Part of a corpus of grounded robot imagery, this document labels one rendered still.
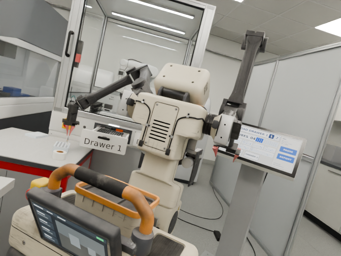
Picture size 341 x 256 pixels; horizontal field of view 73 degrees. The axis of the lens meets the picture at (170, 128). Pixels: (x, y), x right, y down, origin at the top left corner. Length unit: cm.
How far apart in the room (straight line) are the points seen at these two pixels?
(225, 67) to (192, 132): 464
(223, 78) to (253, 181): 390
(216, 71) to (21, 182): 456
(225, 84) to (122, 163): 392
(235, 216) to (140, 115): 116
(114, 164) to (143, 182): 94
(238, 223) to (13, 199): 141
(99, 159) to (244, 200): 113
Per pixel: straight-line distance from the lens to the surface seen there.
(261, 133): 174
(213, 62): 535
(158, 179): 95
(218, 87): 536
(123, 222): 68
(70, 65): 191
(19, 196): 150
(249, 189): 175
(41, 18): 237
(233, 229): 186
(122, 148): 152
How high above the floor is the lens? 123
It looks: 7 degrees down
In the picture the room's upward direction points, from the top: 14 degrees clockwise
